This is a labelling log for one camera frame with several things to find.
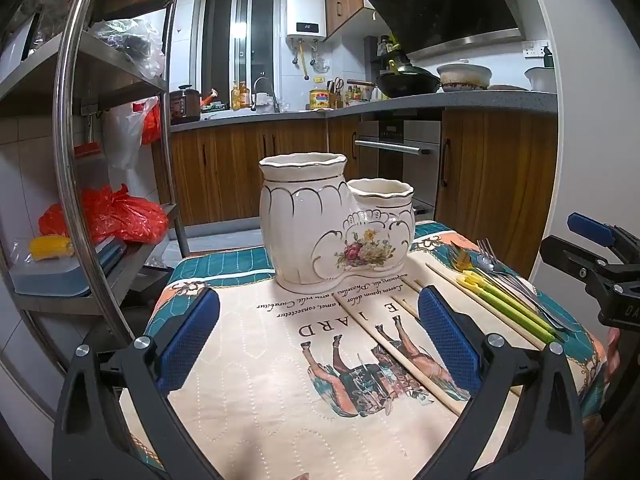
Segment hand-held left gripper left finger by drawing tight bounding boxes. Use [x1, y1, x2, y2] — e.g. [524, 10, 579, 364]
[52, 287, 221, 480]

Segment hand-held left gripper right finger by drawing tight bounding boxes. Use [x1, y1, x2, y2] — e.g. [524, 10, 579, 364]
[417, 285, 586, 480]

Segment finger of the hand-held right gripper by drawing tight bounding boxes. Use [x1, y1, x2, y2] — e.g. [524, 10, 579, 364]
[566, 212, 640, 263]
[540, 234, 614, 284]

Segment yellow-green plastic chopstick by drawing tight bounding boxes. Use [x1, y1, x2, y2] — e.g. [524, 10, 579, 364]
[460, 269, 566, 341]
[456, 275, 558, 344]

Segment silver spoon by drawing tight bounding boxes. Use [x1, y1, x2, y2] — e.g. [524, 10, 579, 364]
[474, 254, 566, 331]

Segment white floral ceramic utensil holder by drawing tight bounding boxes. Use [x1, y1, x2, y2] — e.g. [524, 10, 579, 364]
[258, 151, 416, 293]

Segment person's right hand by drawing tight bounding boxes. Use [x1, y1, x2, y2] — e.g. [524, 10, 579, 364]
[606, 329, 623, 391]

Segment printed table cloth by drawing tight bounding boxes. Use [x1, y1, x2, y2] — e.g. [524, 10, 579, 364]
[117, 220, 608, 480]

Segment wooden side cabinet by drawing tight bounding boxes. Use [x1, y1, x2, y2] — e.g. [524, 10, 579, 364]
[434, 109, 559, 281]

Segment red plastic bag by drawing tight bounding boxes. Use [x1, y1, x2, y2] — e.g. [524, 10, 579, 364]
[39, 184, 170, 246]

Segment blue plastic tray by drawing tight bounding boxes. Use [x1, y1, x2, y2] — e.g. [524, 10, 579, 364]
[10, 237, 128, 296]

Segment corn cob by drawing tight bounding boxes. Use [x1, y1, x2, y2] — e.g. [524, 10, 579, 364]
[28, 235, 75, 262]

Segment wooden base cabinets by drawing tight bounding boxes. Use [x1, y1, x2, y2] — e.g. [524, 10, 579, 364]
[152, 115, 362, 227]

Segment grey kitchen countertop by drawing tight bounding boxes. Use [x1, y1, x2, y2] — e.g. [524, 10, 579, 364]
[170, 91, 559, 134]

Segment built-in steel oven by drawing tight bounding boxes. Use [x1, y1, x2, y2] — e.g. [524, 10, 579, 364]
[354, 120, 442, 221]

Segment white casserole pot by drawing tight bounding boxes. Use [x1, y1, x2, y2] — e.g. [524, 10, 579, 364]
[436, 62, 493, 92]

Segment white plastic bag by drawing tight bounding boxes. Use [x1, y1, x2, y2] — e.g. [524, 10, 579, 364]
[102, 97, 161, 171]

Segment red hanging bag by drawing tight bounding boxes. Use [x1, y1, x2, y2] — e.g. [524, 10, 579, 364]
[141, 102, 163, 146]

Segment black wok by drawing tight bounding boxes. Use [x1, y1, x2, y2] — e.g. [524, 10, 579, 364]
[375, 60, 442, 100]

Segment brown rice cooker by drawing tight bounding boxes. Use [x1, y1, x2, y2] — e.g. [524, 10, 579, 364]
[169, 85, 203, 124]

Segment metal faucet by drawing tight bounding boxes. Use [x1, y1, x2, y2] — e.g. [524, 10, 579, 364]
[251, 77, 281, 113]

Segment black range hood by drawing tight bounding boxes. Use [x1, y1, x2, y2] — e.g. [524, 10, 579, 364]
[360, 0, 526, 61]

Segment metal shelf rack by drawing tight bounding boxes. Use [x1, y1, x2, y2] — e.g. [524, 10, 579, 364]
[0, 0, 191, 376]

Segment kitchen window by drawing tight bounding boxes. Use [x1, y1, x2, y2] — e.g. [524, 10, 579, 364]
[200, 0, 281, 111]

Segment clear bag with dark contents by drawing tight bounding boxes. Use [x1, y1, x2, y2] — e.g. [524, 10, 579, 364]
[90, 19, 166, 81]

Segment white water heater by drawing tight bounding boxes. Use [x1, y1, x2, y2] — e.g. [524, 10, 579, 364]
[286, 0, 328, 42]

